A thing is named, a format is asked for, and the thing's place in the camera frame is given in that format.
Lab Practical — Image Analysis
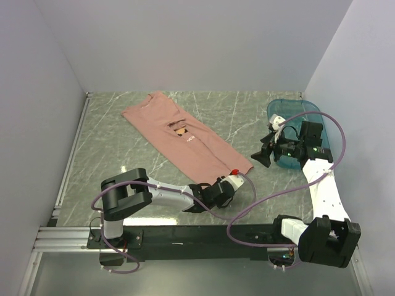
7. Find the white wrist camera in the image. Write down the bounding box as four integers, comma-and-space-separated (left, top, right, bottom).
222, 169, 244, 191
269, 114, 286, 142

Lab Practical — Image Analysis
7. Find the pink t-shirt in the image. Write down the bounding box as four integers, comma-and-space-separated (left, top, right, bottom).
122, 92, 253, 184

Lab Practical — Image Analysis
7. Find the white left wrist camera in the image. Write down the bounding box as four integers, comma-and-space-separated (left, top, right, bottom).
222, 169, 244, 191

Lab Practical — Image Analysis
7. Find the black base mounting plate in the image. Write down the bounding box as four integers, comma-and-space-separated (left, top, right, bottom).
86, 223, 309, 266

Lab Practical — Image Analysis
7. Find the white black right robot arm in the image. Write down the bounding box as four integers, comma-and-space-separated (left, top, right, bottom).
251, 115, 361, 268

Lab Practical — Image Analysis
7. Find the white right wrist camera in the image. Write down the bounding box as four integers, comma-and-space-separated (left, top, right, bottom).
269, 114, 286, 142

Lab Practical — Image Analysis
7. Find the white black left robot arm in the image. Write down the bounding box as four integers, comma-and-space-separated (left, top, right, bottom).
101, 168, 244, 248

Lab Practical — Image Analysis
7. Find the aluminium front frame rail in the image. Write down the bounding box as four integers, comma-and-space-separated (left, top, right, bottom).
32, 226, 93, 252

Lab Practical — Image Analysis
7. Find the teal translucent plastic basin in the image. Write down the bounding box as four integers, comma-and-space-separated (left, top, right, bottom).
266, 98, 330, 170

